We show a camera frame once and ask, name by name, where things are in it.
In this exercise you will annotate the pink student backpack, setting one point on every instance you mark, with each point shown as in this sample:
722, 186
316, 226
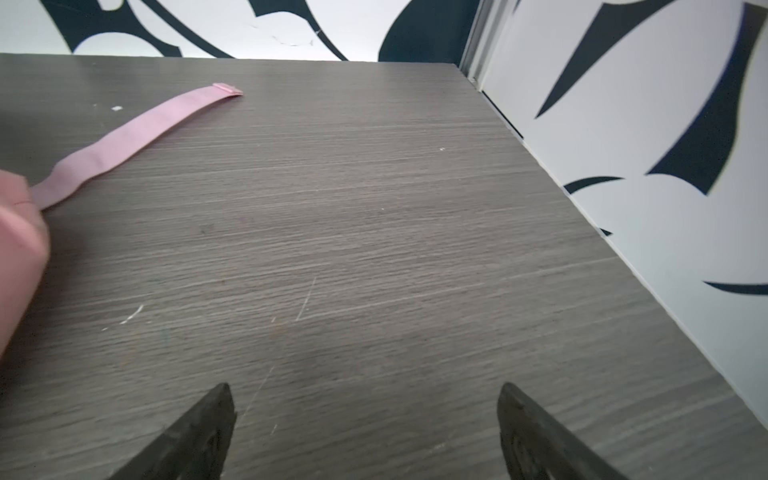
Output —
25, 238

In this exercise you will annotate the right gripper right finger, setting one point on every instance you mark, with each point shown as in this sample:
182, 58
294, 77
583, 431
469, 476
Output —
536, 446

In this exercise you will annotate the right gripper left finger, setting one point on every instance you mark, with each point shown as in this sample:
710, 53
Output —
195, 446

